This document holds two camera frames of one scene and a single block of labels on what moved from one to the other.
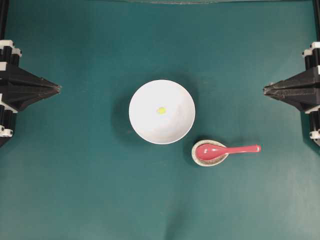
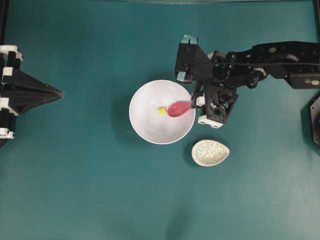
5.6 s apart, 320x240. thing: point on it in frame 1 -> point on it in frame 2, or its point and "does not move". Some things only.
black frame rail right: x=316 y=8 does not move
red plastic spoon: x=213 y=152 -> x=177 y=108
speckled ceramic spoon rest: x=204 y=162 does not move
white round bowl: x=162 y=111 does not move
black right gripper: x=302 y=90 -> x=217 y=98
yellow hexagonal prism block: x=162 y=111 does not move
